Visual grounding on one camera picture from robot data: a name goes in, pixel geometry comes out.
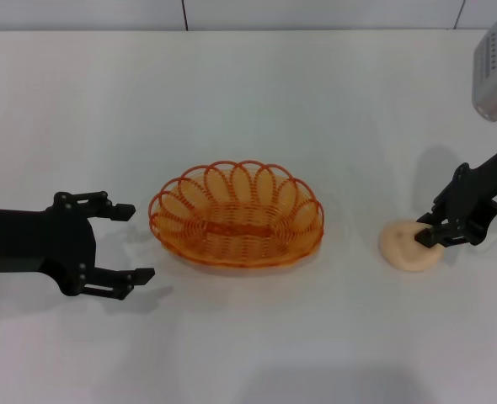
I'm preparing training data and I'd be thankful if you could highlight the round beige bread bun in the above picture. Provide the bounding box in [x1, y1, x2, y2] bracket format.
[378, 219, 445, 274]

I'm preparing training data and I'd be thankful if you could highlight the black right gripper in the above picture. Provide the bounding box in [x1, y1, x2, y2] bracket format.
[414, 141, 497, 248]

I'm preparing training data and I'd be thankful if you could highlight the orange woven plastic basket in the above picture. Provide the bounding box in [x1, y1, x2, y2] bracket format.
[148, 159, 325, 268]

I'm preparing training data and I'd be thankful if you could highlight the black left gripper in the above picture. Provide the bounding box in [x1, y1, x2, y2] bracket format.
[0, 189, 157, 301]

